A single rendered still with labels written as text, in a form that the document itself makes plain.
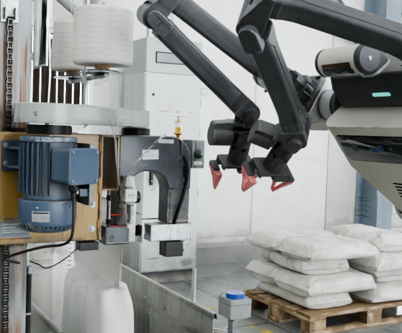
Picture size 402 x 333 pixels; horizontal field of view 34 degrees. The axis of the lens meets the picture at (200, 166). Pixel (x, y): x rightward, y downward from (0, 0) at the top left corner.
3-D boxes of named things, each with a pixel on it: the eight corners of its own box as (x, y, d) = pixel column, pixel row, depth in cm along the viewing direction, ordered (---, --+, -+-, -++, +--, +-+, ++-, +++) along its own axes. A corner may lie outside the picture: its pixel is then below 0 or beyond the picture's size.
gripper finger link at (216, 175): (203, 182, 196) (209, 155, 191) (226, 181, 199) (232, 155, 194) (210, 195, 191) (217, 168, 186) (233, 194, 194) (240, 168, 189)
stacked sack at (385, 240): (420, 252, 506) (422, 233, 505) (378, 256, 485) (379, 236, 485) (361, 238, 565) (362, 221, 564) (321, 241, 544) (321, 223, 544)
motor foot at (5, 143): (52, 173, 179) (53, 141, 178) (8, 173, 173) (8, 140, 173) (43, 171, 187) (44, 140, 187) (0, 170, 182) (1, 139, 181)
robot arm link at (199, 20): (171, -25, 160) (162, -28, 169) (139, 21, 162) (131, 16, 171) (298, 76, 180) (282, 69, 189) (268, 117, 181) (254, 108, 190)
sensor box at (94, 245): (98, 250, 196) (99, 242, 196) (79, 251, 193) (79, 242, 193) (94, 248, 200) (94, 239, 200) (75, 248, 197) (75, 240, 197)
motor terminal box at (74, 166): (99, 192, 170) (100, 148, 170) (70, 195, 162) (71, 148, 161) (77, 190, 175) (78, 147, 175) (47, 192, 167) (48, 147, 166)
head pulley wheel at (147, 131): (154, 136, 206) (154, 128, 206) (127, 135, 202) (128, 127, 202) (143, 135, 214) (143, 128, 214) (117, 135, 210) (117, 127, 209)
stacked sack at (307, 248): (383, 259, 472) (383, 239, 471) (308, 265, 440) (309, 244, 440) (343, 249, 509) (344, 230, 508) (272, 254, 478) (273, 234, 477)
